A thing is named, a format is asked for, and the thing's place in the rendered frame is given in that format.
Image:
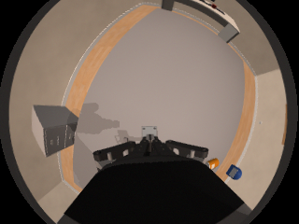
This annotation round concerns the orange pill bottle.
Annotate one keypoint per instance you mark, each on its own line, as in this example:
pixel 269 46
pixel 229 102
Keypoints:
pixel 213 163

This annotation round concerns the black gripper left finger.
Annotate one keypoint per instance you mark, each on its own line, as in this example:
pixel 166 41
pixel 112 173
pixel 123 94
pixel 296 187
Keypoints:
pixel 105 156

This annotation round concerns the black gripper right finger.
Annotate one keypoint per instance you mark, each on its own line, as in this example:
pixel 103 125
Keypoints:
pixel 185 150

